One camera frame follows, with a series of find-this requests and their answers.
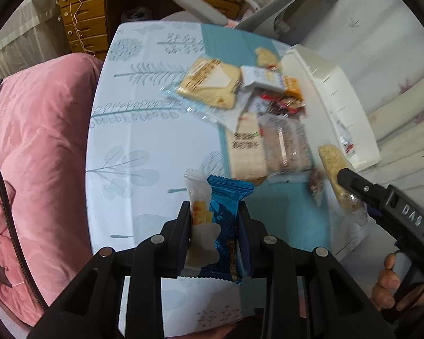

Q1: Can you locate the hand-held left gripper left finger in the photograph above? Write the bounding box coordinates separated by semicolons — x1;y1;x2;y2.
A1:
28;201;192;339

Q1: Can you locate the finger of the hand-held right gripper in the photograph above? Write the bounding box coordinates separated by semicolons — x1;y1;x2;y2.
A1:
337;168;391;220

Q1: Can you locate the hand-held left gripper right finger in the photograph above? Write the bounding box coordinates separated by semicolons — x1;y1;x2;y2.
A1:
237;203;396;339

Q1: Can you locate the blue snack packet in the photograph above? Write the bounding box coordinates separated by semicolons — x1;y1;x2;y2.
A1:
200;175;254;284

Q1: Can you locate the puffed rice bar packet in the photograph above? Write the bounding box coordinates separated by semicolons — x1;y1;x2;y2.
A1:
318;144;369;225

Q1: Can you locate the white cheese snack packet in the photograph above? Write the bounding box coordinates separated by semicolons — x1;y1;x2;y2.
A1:
178;169;221;278

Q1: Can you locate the white plastic storage box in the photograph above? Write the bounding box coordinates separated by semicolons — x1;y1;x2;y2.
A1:
281;44;381;171

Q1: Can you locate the yellow cake packet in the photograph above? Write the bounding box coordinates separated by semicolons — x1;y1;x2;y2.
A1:
161;56;244;128

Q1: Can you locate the person's right hand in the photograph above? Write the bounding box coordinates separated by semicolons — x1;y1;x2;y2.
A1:
371;252;424;313

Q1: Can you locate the small dark snack packet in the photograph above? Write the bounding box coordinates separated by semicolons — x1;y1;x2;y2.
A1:
309;168;326;206

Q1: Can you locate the white red-trimmed snack packet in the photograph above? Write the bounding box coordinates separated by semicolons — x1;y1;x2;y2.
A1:
336;120;358;159

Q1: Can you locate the clear pink biscuit packet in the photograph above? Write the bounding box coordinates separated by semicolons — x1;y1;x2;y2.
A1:
259;114;314;183

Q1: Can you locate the beige biscuit packet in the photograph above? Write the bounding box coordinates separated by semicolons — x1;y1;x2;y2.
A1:
227;111;268;185

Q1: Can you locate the dark red snack packet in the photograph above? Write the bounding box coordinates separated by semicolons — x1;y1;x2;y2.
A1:
261;94;307;116

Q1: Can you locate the orange snack packet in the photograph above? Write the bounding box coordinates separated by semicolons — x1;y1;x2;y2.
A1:
283;75;303;100

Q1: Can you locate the white floral bedding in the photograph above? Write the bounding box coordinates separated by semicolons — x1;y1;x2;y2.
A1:
300;0;424;179

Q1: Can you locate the small white snack packet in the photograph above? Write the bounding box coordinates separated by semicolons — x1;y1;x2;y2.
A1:
240;65;285;90

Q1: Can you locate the rice cracker packet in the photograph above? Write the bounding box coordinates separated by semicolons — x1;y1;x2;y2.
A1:
255;47;282;70

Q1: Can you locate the pink blanket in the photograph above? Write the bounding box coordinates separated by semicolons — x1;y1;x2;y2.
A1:
0;53;105;325

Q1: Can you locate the grey office chair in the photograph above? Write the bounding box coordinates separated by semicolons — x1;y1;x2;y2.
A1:
164;0;344;40

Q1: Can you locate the wooden desk with drawers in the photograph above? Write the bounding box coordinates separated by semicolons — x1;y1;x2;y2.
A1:
57;0;255;61

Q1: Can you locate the black cable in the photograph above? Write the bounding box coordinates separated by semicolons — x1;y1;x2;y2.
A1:
0;150;49;308

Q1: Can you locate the white cord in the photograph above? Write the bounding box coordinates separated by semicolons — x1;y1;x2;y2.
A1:
68;0;97;57

